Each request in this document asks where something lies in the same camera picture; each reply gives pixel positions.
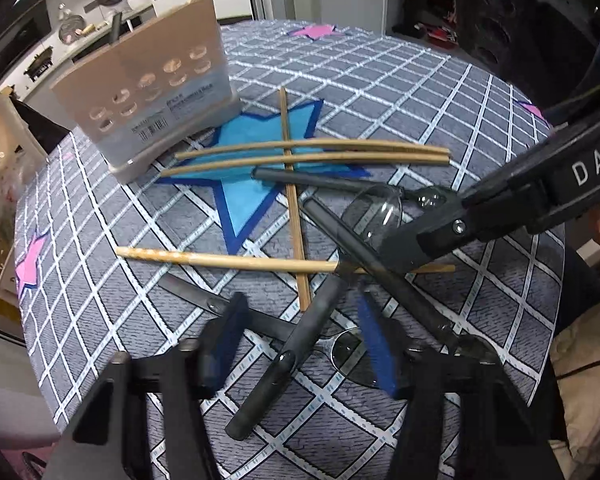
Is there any black handled utensil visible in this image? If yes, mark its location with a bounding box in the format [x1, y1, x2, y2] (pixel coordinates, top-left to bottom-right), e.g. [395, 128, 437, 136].
[158, 273, 296, 341]

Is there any thin brown chopstick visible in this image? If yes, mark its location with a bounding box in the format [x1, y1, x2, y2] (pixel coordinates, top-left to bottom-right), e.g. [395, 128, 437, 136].
[278, 87, 312, 312]

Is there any black built-in oven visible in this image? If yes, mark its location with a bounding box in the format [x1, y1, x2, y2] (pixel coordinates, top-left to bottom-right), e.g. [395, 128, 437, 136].
[70, 9, 156, 63]

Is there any black handled clear spoon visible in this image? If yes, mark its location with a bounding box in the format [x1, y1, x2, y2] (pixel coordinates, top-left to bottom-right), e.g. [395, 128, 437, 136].
[251, 166, 456, 248]
[301, 197, 500, 364]
[225, 273, 361, 441]

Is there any beige plastic utensil holder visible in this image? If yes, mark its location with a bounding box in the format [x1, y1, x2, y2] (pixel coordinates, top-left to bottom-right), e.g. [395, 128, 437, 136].
[50, 0, 242, 184]

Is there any beige flower storage rack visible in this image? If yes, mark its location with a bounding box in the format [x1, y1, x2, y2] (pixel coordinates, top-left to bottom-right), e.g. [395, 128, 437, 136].
[0, 92, 46, 301]

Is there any black pot on stove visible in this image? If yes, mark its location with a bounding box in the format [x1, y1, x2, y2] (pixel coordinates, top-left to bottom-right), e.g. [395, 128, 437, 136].
[23, 47, 53, 82]

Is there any thick bamboo chopstick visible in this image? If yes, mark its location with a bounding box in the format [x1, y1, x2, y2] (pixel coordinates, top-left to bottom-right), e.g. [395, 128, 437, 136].
[114, 245, 456, 276]

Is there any grey checked star tablecloth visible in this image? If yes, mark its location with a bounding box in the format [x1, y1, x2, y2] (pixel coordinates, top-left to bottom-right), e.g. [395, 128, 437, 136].
[16, 21, 565, 479]

